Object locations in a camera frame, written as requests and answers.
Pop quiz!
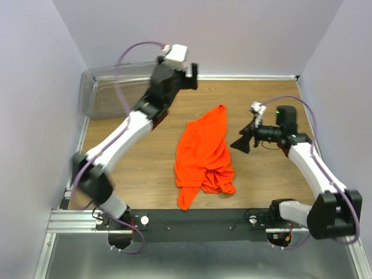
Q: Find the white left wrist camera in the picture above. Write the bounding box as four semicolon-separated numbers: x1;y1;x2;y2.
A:
162;44;188;71

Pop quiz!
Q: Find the orange t shirt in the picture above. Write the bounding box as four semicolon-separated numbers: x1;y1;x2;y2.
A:
174;104;236;211

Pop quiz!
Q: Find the clear plastic bin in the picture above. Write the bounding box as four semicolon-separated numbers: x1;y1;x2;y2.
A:
78;62;156;120

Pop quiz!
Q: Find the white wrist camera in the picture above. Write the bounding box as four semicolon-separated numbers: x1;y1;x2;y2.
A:
249;101;266;125
162;44;188;71

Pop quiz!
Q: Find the aluminium frame rail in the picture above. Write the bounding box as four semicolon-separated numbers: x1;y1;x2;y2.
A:
46;208;102;234

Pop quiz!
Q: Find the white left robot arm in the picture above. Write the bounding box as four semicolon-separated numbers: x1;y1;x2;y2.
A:
71;63;198;230

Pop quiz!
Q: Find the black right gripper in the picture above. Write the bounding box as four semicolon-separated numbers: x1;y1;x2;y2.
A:
230;116;282;153

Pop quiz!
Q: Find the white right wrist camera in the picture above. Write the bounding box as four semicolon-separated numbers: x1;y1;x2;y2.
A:
249;101;266;125

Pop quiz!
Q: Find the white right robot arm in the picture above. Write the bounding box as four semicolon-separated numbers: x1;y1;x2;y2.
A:
231;102;362;239

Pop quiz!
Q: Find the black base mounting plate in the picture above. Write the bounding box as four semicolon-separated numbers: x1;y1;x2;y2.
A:
95;208;303;243

